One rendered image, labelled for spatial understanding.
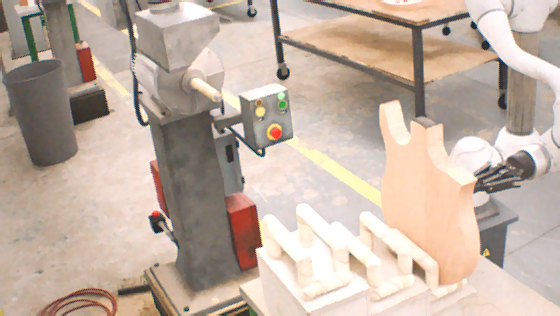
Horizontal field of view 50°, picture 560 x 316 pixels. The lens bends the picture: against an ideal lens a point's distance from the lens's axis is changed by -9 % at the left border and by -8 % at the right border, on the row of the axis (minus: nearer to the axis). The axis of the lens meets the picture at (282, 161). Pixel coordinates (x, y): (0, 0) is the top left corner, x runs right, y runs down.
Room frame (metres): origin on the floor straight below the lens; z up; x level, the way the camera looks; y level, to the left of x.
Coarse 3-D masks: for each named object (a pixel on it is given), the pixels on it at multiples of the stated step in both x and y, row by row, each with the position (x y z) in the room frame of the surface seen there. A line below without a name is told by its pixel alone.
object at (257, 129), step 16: (240, 96) 2.19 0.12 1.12; (256, 96) 2.16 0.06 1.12; (272, 96) 2.16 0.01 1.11; (288, 96) 2.19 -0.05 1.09; (272, 112) 2.16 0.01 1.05; (288, 112) 2.18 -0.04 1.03; (256, 128) 2.13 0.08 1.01; (272, 128) 2.15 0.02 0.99; (288, 128) 2.18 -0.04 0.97; (256, 144) 2.13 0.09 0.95; (272, 144) 2.15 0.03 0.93
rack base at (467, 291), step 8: (416, 272) 1.27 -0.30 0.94; (424, 280) 1.23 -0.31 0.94; (464, 288) 1.17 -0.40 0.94; (472, 288) 1.16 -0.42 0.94; (448, 296) 1.15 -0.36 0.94; (456, 296) 1.15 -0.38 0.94; (464, 296) 1.14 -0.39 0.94; (472, 296) 1.15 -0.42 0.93; (432, 304) 1.13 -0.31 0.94; (440, 304) 1.13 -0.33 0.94; (448, 304) 1.12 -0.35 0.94; (456, 304) 1.13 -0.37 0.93; (432, 312) 1.10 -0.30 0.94; (440, 312) 1.11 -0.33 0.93
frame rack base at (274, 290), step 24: (264, 264) 1.19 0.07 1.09; (288, 264) 1.16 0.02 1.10; (264, 288) 1.22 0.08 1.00; (288, 288) 1.07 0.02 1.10; (336, 288) 1.05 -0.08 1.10; (360, 288) 1.04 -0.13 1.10; (288, 312) 1.09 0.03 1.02; (312, 312) 0.99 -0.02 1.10; (336, 312) 1.01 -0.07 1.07; (360, 312) 1.03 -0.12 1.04
